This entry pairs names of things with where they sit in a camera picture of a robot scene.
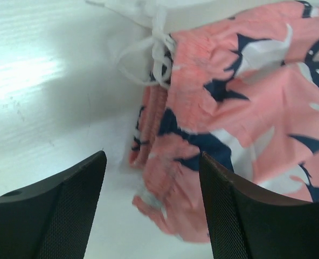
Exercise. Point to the pink shark print shorts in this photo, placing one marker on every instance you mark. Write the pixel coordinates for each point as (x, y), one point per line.
(242, 88)

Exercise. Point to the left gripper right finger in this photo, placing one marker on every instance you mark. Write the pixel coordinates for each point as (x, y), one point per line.
(247, 221)

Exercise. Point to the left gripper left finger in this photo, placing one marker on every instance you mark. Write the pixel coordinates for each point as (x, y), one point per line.
(52, 218)

